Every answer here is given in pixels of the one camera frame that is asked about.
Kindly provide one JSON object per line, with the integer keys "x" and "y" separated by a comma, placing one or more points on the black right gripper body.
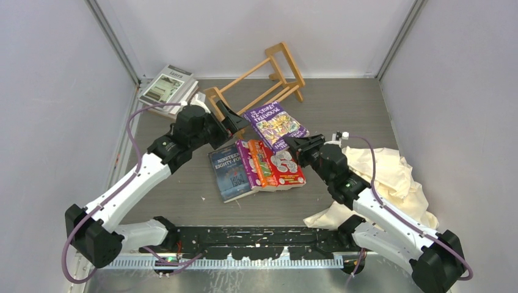
{"x": 311, "y": 157}

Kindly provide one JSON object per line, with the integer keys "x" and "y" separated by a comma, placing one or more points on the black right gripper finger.
{"x": 295, "y": 144}
{"x": 312, "y": 141}

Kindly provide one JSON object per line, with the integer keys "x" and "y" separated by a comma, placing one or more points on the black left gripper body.
{"x": 214, "y": 132}

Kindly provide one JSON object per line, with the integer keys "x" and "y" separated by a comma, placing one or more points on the purple 52-Storey Treehouse book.
{"x": 273, "y": 123}

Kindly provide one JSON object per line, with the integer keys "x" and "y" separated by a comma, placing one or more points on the red Treehouse book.
{"x": 282, "y": 169}

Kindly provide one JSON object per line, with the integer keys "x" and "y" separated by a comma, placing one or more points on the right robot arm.
{"x": 434, "y": 260}

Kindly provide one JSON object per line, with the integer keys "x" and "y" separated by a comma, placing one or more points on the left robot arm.
{"x": 96, "y": 231}

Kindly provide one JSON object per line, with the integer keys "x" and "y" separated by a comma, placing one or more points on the stack of grey magazines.
{"x": 171, "y": 85}

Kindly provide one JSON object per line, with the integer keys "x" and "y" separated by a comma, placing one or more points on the orange 78-Storey Treehouse book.
{"x": 265, "y": 175}

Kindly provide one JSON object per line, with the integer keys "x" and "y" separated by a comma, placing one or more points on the magenta paperback book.
{"x": 249, "y": 165}

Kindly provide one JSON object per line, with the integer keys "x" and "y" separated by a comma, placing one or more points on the blue Nineteen Eighty-Four book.
{"x": 231, "y": 176}

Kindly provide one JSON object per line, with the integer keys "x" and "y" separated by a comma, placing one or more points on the wooden book rack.
{"x": 275, "y": 78}

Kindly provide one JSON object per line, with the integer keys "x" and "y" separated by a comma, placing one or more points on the cream cloth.
{"x": 393, "y": 182}

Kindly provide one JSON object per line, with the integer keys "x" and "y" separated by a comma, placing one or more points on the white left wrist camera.
{"x": 199, "y": 100}

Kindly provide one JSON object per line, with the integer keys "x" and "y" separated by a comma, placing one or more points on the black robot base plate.
{"x": 258, "y": 242}

